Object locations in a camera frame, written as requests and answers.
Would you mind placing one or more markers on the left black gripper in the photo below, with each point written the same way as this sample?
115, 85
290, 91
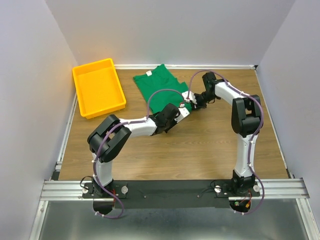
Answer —
174, 123

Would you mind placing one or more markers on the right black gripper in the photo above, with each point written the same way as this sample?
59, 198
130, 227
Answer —
198, 105

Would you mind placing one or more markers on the green t shirt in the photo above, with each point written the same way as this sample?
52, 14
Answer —
160, 78

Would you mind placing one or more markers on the yellow plastic tray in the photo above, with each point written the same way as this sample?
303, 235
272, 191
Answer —
98, 88

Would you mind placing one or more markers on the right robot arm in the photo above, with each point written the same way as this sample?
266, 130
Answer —
247, 118

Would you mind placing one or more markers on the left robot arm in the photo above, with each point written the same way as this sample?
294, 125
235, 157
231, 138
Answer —
108, 139

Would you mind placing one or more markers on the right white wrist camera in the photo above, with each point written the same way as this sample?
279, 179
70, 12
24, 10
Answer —
189, 97

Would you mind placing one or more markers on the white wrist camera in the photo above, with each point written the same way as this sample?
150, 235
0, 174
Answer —
182, 113
189, 97

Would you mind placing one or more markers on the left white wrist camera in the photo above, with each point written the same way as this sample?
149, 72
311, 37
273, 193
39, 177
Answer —
182, 113

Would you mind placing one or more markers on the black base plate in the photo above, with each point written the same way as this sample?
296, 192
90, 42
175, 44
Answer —
168, 194

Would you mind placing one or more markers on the aluminium right side rail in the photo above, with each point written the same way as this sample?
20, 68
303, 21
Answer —
289, 174

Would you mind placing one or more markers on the aluminium rail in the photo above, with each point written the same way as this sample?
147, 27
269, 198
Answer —
289, 174
291, 188
61, 154

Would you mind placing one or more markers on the aluminium left side rail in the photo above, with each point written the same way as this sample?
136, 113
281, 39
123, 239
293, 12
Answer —
61, 154

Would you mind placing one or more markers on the aluminium front rail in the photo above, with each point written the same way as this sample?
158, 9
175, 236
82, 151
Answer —
291, 188

